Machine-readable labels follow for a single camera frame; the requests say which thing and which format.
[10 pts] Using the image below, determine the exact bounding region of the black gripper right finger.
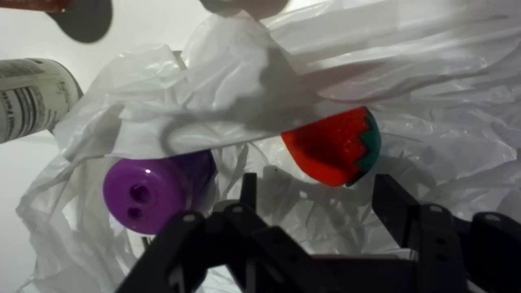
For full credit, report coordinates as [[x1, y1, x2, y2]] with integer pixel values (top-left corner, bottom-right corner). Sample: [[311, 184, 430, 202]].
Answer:
[[372, 173, 521, 293]]

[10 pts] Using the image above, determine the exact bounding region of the small red-lid tub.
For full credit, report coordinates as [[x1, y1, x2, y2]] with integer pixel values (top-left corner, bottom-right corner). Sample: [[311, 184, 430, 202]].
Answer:
[[280, 106, 383, 189]]

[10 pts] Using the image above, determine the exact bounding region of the purple lid container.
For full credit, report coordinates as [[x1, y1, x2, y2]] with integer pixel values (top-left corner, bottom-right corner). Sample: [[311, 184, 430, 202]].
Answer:
[[101, 150, 220, 236]]

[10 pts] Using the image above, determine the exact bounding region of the translucent white plastic bag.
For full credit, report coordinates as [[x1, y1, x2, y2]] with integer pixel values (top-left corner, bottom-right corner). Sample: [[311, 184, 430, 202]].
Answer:
[[15, 0, 521, 293]]

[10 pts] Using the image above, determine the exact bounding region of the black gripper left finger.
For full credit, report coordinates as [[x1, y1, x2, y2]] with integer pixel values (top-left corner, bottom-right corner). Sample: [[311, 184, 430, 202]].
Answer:
[[114, 171, 328, 293]]

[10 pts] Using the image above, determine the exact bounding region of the round white pill bottle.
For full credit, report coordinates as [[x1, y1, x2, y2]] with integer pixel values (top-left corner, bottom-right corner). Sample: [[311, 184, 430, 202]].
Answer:
[[0, 57, 85, 147]]

